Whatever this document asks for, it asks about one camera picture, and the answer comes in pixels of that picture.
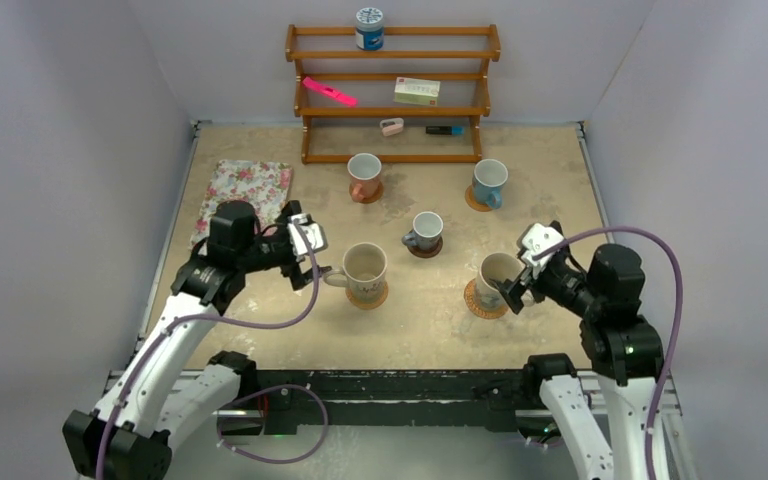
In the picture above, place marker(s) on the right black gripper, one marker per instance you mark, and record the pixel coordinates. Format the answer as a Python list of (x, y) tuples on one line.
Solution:
[(513, 292)]

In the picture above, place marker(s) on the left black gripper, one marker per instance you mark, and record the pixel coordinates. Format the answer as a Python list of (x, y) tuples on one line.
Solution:
[(296, 275)]

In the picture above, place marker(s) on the beige floral mug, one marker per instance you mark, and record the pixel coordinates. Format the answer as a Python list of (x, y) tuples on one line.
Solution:
[(363, 271)]

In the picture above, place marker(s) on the small grey mug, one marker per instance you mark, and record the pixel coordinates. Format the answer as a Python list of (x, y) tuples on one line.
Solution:
[(426, 232)]

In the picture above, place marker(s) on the blue mug white inside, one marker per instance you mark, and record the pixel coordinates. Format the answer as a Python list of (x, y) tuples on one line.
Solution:
[(489, 178)]

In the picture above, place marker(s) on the brown orange mug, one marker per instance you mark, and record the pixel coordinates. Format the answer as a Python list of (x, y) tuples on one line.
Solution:
[(364, 170)]

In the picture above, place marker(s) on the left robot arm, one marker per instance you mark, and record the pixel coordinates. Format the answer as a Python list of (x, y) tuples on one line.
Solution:
[(135, 428)]

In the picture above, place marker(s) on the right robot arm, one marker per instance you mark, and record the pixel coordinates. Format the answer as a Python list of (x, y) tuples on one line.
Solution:
[(625, 352)]

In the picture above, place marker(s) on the woven rattan coaster right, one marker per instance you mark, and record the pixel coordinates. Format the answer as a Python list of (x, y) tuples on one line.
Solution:
[(470, 296)]

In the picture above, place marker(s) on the woven rattan coaster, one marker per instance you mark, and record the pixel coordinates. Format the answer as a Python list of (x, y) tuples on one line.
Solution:
[(470, 296), (372, 304)]

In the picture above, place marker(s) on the woven rattan coaster left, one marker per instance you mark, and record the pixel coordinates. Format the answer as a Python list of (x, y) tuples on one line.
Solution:
[(372, 304)]

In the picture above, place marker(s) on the light wooden coaster right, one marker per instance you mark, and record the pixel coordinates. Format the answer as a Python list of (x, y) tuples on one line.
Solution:
[(473, 203)]

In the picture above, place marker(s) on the light wooden coaster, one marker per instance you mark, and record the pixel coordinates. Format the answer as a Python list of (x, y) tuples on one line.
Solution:
[(376, 195), (473, 203)]

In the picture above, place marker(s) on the dark brown wooden coaster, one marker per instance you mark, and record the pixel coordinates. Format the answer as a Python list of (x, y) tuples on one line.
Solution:
[(427, 253)]

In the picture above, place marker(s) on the light wooden coaster left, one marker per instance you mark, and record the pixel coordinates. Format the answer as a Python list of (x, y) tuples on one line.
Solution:
[(376, 195)]

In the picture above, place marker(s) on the floral serving tray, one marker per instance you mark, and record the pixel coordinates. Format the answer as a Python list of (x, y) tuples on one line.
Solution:
[(264, 185)]

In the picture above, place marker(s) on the pink tape dispenser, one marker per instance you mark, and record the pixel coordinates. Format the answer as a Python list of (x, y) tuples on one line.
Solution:
[(392, 126)]

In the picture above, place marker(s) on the black blue marker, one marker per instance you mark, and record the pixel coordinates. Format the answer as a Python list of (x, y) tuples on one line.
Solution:
[(438, 130)]

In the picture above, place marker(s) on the pink marker pen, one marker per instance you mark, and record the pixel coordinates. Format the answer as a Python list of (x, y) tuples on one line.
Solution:
[(328, 91)]

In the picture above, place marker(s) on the green white small box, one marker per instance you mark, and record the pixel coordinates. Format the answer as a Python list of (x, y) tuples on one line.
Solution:
[(414, 91)]

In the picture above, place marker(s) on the wooden three-tier shelf rack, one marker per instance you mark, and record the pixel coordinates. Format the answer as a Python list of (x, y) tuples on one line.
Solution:
[(473, 112)]

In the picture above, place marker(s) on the blue-lidded white jar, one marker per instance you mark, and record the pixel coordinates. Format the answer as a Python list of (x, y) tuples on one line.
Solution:
[(369, 29)]

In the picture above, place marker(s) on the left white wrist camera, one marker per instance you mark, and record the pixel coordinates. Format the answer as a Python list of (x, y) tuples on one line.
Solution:
[(307, 236)]

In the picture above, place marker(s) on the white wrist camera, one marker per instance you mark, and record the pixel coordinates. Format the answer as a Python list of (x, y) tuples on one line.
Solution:
[(534, 241), (307, 236)]

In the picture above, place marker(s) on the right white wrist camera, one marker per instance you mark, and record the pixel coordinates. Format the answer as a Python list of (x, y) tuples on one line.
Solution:
[(534, 241)]

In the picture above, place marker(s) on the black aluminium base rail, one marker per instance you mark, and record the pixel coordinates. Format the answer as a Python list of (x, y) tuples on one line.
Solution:
[(279, 401)]

